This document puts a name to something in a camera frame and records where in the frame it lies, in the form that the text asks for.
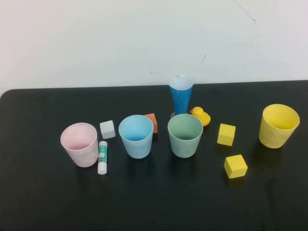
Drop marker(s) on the white foam cube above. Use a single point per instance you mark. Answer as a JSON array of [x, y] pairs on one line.
[[107, 130]]

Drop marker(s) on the pink plastic cup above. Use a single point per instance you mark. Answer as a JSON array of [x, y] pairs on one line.
[[81, 156]]

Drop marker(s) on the orange foam cube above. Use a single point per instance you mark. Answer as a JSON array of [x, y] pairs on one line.
[[155, 125]]

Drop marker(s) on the light blue plastic cup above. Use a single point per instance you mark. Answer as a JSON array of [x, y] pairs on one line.
[[137, 149]]

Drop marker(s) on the yellow rubber duck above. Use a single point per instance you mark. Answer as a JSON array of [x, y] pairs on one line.
[[203, 118]]

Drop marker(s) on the green plastic cup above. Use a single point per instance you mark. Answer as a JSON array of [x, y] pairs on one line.
[[184, 149]]

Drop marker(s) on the blue cone glass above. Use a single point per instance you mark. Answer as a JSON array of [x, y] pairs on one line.
[[180, 101]]

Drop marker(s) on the white green glue stick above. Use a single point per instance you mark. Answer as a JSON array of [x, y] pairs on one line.
[[102, 158]]

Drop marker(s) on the yellow plastic cup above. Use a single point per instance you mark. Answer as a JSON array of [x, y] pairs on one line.
[[274, 139]]

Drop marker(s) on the yellow foam cube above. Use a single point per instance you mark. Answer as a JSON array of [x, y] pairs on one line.
[[235, 167], [226, 134]]

